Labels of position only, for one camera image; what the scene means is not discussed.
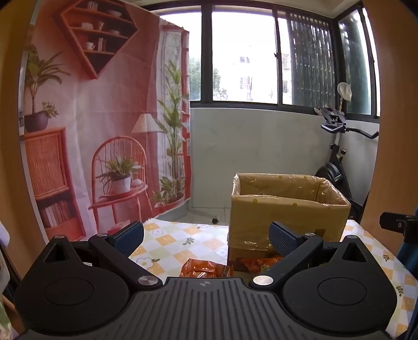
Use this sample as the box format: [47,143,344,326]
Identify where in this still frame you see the printed wall backdrop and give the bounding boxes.
[20,0,191,242]

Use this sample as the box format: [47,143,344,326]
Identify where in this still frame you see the floral checked tablecloth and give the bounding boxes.
[129,217,410,338]

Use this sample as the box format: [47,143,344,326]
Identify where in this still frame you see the black framed window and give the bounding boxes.
[144,0,382,124]

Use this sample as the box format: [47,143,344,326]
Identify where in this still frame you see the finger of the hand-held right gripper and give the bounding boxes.
[380,212,418,244]

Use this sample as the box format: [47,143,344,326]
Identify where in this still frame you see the orange snack packet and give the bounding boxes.
[235,256,285,274]
[179,258,234,278]

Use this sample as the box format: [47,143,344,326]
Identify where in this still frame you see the taped cardboard box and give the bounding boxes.
[227,173,351,262]

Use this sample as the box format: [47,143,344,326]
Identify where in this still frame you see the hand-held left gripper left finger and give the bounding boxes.
[44,221,163,289]

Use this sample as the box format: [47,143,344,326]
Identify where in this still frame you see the wooden panel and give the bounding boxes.
[0,0,44,295]
[359,0,418,252]

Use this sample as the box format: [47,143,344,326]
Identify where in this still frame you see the black exercise bike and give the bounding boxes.
[313,105,381,226]

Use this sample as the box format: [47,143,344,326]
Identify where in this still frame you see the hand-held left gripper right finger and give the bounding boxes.
[250,221,376,290]

